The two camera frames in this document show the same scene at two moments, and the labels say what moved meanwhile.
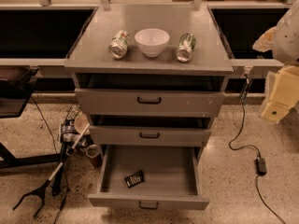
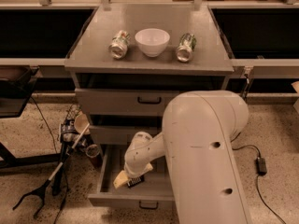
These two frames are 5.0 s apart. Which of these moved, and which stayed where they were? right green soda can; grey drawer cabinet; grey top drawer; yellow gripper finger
Moved: yellow gripper finger
Stayed: grey drawer cabinet; grey top drawer; right green soda can
